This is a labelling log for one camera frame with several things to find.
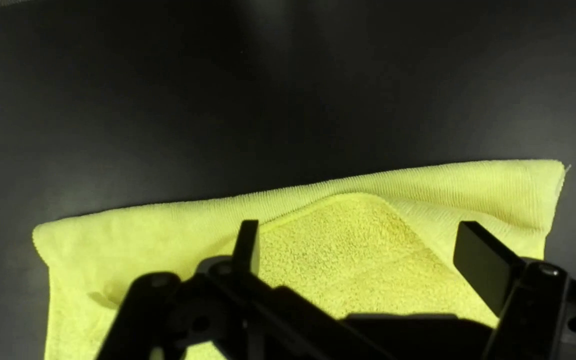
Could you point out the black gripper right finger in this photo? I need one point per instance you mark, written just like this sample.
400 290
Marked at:
500 281

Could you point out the yellow towel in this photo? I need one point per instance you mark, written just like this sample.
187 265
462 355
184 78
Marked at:
381 233

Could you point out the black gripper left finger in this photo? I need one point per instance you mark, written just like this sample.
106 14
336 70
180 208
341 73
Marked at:
234 313

